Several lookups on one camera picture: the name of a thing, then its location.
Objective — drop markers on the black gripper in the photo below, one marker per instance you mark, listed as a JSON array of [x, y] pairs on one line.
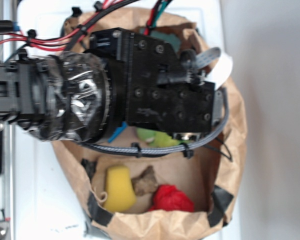
[[151, 87]]

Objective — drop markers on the brown paper bag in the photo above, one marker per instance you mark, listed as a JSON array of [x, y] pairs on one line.
[[211, 178]]

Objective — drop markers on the red crumpled cloth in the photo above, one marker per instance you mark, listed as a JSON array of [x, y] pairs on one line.
[[169, 198]]

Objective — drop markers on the aluminium frame rail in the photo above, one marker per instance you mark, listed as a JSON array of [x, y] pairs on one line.
[[8, 11]]

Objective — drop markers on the yellow sponge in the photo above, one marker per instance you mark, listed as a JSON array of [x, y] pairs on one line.
[[118, 186]]

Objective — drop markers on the blue rectangular block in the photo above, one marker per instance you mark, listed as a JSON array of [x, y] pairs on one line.
[[117, 132]]

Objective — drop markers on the green plush frog toy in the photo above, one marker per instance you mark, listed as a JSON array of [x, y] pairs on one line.
[[158, 139]]

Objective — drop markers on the light blue cloth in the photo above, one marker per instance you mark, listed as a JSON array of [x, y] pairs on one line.
[[171, 38]]

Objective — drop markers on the brown rock chunk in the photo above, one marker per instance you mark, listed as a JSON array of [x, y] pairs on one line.
[[146, 182]]

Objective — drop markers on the black taped robot arm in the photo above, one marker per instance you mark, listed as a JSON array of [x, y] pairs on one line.
[[64, 97]]

